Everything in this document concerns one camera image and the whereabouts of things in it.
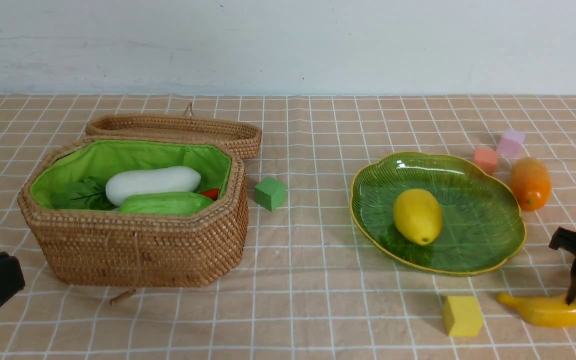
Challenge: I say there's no green foam cube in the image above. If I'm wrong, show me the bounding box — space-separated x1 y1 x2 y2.
254 177 287 212

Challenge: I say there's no orange plastic carrot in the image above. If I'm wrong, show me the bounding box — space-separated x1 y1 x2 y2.
199 187 220 201

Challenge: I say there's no woven rattan basket lid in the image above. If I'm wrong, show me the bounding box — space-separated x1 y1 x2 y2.
85 104 263 159

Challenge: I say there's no orange plastic mango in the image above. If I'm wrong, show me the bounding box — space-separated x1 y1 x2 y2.
509 156 553 212

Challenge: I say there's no white plastic radish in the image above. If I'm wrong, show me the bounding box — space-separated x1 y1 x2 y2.
50 165 202 211

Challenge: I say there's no green plastic cucumber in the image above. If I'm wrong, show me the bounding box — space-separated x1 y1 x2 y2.
118 191 215 216

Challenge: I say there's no checkered beige tablecloth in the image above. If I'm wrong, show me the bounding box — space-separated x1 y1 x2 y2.
0 94 576 360

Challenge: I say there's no yellow plastic banana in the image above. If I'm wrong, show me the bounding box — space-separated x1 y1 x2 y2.
496 292 576 328

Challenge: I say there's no yellow plastic lemon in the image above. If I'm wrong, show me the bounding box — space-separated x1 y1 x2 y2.
393 188 443 246

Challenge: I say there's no pink foam cube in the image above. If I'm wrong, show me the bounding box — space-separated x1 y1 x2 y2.
496 129 526 158

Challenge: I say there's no yellow foam cube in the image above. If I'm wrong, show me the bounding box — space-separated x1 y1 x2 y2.
442 295 484 337

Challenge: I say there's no green glass leaf plate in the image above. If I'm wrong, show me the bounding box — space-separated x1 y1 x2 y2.
349 152 527 277

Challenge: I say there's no red foam cube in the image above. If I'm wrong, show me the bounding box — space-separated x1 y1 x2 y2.
471 146 499 176

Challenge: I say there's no woven rattan basket green lining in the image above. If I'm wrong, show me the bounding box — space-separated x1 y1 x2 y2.
18 136 249 289

